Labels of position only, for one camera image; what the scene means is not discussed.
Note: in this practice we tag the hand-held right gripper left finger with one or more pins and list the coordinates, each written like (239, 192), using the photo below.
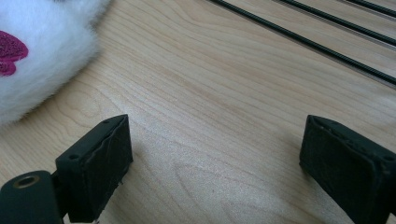
(93, 168)

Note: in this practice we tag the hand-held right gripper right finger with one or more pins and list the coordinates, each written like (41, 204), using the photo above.
(351, 168)

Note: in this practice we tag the white fluffy plush toy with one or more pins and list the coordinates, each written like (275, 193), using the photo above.
(46, 53)

